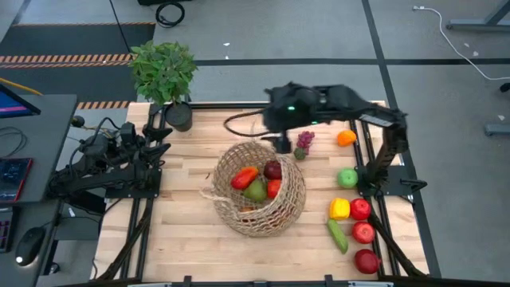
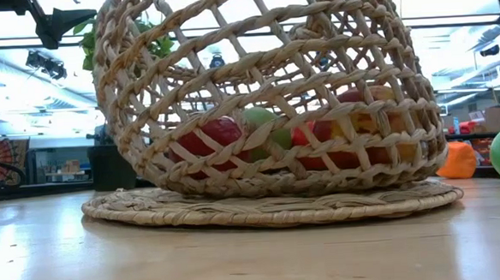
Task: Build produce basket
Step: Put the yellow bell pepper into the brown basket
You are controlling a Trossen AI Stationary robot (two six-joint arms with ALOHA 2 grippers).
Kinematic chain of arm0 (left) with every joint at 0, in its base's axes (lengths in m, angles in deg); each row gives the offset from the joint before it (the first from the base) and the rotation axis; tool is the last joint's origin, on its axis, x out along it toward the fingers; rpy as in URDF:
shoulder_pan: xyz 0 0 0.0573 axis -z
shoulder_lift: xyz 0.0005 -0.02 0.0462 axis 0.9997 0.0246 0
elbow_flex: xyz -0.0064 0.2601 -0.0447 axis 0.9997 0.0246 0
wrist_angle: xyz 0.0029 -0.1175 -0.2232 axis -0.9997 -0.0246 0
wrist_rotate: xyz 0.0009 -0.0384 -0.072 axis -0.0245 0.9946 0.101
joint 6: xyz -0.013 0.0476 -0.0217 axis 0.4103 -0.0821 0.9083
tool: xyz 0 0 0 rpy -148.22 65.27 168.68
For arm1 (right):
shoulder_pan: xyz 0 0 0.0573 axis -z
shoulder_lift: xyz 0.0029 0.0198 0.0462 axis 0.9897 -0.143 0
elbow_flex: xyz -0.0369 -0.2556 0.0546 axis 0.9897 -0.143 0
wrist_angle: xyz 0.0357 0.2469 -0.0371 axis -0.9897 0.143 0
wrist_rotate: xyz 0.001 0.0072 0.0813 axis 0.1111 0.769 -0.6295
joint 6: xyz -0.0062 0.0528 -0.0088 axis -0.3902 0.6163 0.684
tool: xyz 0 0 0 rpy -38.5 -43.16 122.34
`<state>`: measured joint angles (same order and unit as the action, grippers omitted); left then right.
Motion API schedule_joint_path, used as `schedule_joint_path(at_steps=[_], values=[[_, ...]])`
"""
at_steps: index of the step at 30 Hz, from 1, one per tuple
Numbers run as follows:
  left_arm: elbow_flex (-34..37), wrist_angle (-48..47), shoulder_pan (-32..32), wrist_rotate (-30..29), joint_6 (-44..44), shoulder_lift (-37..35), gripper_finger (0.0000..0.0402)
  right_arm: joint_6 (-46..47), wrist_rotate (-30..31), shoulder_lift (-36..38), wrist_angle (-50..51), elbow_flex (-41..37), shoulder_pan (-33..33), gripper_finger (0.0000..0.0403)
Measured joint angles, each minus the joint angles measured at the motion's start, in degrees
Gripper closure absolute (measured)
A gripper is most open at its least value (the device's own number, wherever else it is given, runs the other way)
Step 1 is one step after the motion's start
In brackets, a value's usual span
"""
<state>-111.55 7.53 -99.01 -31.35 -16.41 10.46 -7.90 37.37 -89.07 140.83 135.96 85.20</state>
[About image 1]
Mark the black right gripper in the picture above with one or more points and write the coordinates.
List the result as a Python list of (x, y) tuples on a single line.
[(291, 107)]

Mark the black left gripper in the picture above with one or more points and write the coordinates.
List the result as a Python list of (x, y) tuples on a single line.
[(140, 147)]

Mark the purple grape bunch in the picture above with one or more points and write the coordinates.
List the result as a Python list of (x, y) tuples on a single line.
[(305, 139)]

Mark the dark red apple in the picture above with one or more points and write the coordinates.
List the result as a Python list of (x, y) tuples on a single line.
[(367, 261), (272, 170)]

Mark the red tomato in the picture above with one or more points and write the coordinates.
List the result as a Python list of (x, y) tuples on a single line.
[(273, 188)]

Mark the red orange mango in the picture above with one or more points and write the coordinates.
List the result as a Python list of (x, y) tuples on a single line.
[(244, 177)]

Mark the green pear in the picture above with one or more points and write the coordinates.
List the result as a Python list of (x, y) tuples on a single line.
[(255, 190)]

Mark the orange bell pepper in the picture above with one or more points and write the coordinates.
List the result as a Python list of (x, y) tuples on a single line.
[(346, 138)]

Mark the woven seagrass basket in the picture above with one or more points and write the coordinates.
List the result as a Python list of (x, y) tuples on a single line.
[(279, 215)]

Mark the green apple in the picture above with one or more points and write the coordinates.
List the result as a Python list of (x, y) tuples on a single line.
[(347, 178)]

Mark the yellow bell pepper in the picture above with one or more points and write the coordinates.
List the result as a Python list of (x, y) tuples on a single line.
[(339, 208)]

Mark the green cucumber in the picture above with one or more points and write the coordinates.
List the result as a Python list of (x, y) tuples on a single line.
[(338, 236)]

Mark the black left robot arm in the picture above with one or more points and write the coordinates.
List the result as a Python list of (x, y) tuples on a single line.
[(99, 175)]

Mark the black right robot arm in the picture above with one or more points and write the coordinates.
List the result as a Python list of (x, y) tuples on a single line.
[(382, 119)]

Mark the green potted plant black pot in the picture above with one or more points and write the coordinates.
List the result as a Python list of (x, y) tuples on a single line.
[(163, 71)]

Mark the black round knob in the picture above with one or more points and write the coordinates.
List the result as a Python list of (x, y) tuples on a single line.
[(77, 120)]

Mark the dark grey desk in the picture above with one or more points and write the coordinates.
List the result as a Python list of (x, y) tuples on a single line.
[(48, 119)]

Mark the black floor mat hazard edge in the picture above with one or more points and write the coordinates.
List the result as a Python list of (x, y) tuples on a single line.
[(79, 40)]

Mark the computer monitor blue screen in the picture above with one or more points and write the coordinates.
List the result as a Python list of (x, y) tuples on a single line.
[(14, 105)]

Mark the red-edged tablet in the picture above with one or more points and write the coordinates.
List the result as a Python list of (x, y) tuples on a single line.
[(14, 179)]

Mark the black computer mouse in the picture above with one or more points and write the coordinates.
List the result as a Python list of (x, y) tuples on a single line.
[(30, 245)]

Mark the black keyboard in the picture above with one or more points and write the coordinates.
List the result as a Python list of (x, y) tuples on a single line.
[(5, 235)]

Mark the grey desk foot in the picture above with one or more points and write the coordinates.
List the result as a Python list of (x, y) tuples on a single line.
[(498, 130)]

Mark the grey desk leg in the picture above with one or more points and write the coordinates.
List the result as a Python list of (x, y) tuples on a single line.
[(478, 26)]

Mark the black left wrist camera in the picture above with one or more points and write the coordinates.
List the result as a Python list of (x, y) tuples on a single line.
[(127, 133)]

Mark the black aluminium table frame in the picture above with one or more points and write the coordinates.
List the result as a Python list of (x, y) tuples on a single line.
[(223, 105)]

